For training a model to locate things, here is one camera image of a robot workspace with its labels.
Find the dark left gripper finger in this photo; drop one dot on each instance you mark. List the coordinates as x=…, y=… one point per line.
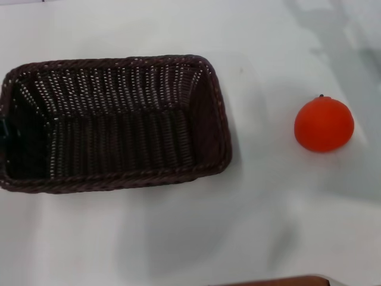
x=3, y=129

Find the dark brown woven basket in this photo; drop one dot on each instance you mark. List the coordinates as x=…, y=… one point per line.
x=125, y=131

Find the orange fruit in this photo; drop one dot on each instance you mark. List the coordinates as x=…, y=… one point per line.
x=323, y=125

